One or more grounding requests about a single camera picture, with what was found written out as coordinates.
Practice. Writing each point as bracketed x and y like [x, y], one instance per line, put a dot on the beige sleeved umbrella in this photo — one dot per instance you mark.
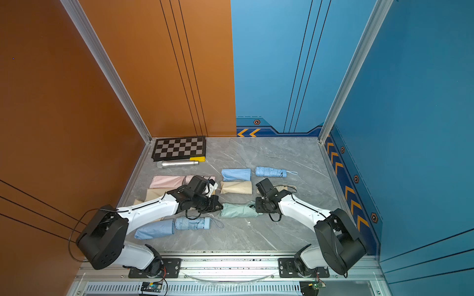
[290, 189]

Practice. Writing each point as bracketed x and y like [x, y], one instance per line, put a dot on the checkerboard calibration board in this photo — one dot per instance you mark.
[167, 149]

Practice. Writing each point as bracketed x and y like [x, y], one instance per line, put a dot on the silver metal cylinder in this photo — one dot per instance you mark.
[176, 163]

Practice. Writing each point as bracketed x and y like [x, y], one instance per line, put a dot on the pink umbrella sleeve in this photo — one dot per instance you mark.
[161, 181]

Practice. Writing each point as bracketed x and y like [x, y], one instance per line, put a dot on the green circuit board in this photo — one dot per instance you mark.
[151, 288]

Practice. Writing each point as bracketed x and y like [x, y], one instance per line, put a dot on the pink umbrella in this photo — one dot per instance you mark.
[189, 178]

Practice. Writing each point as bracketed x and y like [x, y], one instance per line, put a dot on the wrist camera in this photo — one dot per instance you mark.
[202, 185]
[266, 188]

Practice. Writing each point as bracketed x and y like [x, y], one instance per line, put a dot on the light blue sleeved umbrella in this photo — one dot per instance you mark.
[183, 223]

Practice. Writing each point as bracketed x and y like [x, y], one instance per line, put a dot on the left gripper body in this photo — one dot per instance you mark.
[205, 203]

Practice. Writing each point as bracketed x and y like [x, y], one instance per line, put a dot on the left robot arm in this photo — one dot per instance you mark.
[104, 239]

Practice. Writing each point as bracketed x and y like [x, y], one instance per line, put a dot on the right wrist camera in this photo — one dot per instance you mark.
[266, 188]

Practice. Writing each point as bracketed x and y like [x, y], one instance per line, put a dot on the cream umbrella sleeve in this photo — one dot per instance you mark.
[153, 194]

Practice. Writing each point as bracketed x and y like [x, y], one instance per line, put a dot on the aluminium front rail frame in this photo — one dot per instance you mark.
[233, 274]

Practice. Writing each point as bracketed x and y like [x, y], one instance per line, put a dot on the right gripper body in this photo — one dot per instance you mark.
[261, 205]

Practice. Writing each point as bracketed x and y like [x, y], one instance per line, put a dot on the small right circuit board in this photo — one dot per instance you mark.
[317, 285]

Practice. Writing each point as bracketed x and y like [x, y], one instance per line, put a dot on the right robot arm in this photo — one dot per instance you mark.
[340, 245]

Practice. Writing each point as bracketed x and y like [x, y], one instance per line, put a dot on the yellow block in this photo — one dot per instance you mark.
[197, 159]

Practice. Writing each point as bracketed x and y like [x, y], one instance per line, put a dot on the light blue umbrella sleeve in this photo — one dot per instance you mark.
[155, 230]

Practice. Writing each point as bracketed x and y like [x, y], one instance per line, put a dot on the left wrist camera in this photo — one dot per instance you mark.
[202, 185]

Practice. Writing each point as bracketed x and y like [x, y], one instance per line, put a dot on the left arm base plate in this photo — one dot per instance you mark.
[168, 268]

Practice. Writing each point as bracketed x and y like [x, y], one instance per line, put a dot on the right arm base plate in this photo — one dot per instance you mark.
[288, 269]

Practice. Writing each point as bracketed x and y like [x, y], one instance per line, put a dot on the beige umbrella sleeve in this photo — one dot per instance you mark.
[236, 187]

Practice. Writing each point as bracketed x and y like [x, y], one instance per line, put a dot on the mint green umbrella sleeve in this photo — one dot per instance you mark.
[231, 210]

